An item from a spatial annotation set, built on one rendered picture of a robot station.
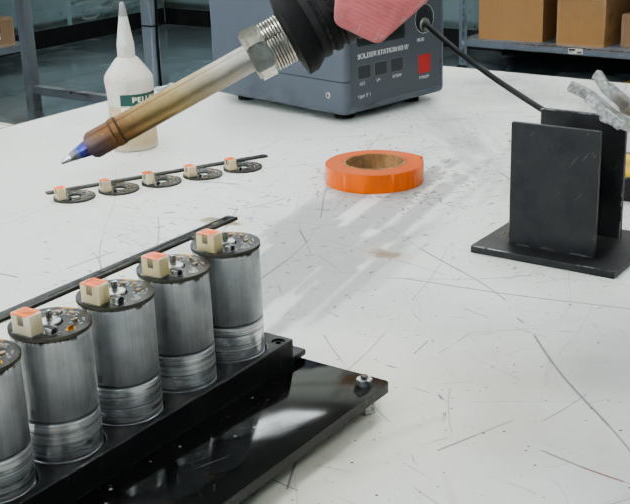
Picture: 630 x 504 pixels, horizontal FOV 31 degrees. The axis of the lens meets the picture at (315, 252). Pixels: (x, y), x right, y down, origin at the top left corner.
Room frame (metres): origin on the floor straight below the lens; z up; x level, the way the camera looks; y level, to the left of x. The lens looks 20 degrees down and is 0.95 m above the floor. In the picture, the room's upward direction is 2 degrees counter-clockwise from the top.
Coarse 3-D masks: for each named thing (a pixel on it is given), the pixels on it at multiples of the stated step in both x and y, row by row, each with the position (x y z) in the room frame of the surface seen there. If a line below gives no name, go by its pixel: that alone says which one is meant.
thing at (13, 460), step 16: (16, 368) 0.30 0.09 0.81; (0, 384) 0.29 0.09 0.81; (16, 384) 0.29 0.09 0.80; (0, 400) 0.29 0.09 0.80; (16, 400) 0.29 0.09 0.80; (0, 416) 0.29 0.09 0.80; (16, 416) 0.29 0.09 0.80; (0, 432) 0.29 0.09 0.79; (16, 432) 0.29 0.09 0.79; (0, 448) 0.29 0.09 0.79; (16, 448) 0.29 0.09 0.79; (32, 448) 0.30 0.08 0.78; (0, 464) 0.29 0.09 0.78; (16, 464) 0.29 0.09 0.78; (32, 464) 0.30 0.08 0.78; (0, 480) 0.29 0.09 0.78; (16, 480) 0.29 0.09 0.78; (32, 480) 0.30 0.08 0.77; (0, 496) 0.29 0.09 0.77; (16, 496) 0.29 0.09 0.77
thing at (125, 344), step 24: (120, 288) 0.34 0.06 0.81; (96, 312) 0.33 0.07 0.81; (120, 312) 0.33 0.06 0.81; (144, 312) 0.34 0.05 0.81; (96, 336) 0.33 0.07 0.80; (120, 336) 0.33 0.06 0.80; (144, 336) 0.34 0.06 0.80; (96, 360) 0.33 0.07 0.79; (120, 360) 0.33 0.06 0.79; (144, 360) 0.34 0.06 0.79; (120, 384) 0.33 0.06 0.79; (144, 384) 0.33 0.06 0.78; (120, 408) 0.33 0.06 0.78; (144, 408) 0.33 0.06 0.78
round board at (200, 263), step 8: (176, 256) 0.38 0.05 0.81; (184, 256) 0.38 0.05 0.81; (192, 256) 0.38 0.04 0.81; (200, 256) 0.38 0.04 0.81; (184, 264) 0.37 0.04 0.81; (192, 264) 0.37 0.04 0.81; (200, 264) 0.37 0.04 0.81; (208, 264) 0.37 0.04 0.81; (136, 272) 0.36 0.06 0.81; (176, 272) 0.36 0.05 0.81; (184, 272) 0.36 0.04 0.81; (200, 272) 0.36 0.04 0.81; (152, 280) 0.35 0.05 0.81; (160, 280) 0.35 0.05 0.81; (168, 280) 0.35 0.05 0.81; (176, 280) 0.35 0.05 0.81; (184, 280) 0.35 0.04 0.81
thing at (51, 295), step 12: (228, 216) 0.42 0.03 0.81; (204, 228) 0.41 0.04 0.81; (216, 228) 0.41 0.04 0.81; (168, 240) 0.39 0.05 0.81; (180, 240) 0.39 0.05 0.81; (192, 240) 0.40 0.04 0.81; (144, 252) 0.38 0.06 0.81; (120, 264) 0.37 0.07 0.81; (132, 264) 0.37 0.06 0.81; (84, 276) 0.36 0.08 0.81; (96, 276) 0.36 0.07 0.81; (60, 288) 0.35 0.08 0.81; (72, 288) 0.35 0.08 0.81; (36, 300) 0.34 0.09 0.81; (48, 300) 0.34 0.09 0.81; (0, 312) 0.33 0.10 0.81
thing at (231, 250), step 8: (232, 232) 0.40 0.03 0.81; (240, 232) 0.40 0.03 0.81; (240, 240) 0.39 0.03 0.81; (248, 240) 0.39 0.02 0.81; (256, 240) 0.39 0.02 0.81; (192, 248) 0.38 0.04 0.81; (224, 248) 0.38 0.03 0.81; (232, 248) 0.38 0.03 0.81; (240, 248) 0.38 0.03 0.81; (248, 248) 0.38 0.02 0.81; (256, 248) 0.38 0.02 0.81; (208, 256) 0.38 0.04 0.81; (216, 256) 0.38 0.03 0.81; (224, 256) 0.38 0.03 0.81; (232, 256) 0.38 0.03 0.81
